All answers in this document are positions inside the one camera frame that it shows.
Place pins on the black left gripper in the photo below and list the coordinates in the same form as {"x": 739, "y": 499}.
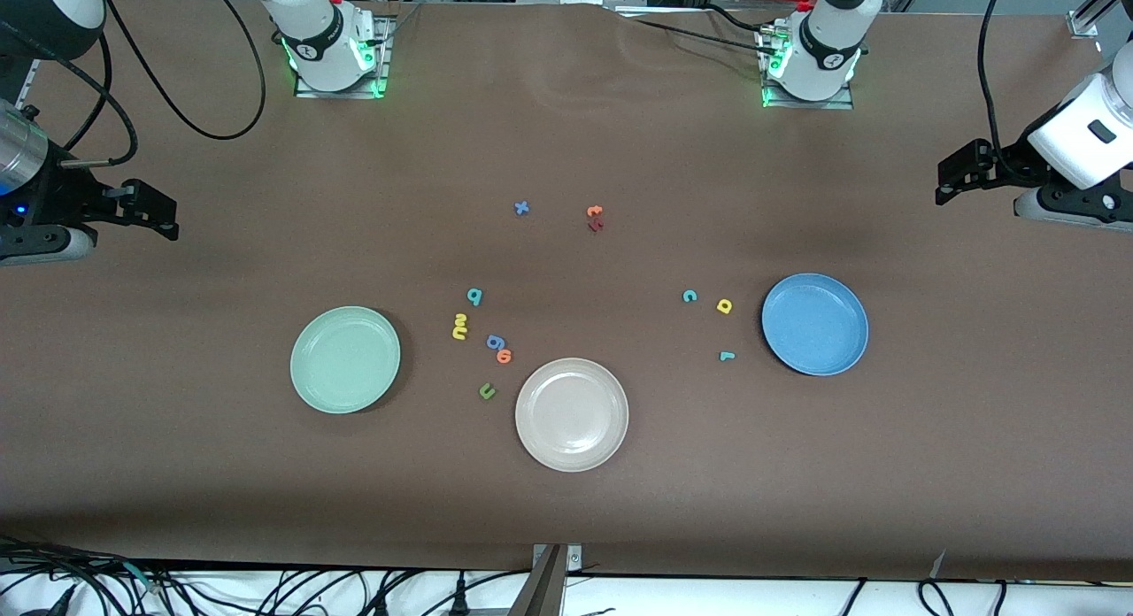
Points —
{"x": 1012, "y": 163}

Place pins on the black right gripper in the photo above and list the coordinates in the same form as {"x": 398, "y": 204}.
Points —
{"x": 60, "y": 194}

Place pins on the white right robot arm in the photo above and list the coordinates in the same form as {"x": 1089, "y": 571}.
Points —
{"x": 323, "y": 41}

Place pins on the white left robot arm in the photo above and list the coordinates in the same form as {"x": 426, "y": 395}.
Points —
{"x": 828, "y": 45}

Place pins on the blue plate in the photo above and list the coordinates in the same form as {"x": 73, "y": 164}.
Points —
{"x": 814, "y": 324}

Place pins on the green plate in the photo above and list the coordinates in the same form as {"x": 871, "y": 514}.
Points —
{"x": 345, "y": 359}

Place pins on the brown table cover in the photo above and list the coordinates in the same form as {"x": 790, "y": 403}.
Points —
{"x": 620, "y": 138}

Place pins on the white paper scrap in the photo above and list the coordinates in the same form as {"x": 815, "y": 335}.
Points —
{"x": 936, "y": 563}

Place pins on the beige plate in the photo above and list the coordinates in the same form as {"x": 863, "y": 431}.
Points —
{"x": 572, "y": 414}

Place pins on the black power plug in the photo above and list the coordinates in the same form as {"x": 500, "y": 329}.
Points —
{"x": 459, "y": 594}

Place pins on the dark grey metal beam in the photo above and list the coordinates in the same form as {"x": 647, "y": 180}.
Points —
{"x": 542, "y": 589}

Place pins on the aluminium frame profile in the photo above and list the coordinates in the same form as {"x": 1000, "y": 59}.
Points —
{"x": 1084, "y": 21}
{"x": 29, "y": 78}

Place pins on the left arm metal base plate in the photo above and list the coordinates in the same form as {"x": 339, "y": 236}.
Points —
{"x": 814, "y": 104}

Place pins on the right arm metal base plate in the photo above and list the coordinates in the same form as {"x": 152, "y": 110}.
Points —
{"x": 386, "y": 58}

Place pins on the small silver bracket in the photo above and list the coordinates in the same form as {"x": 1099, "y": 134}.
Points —
{"x": 574, "y": 558}

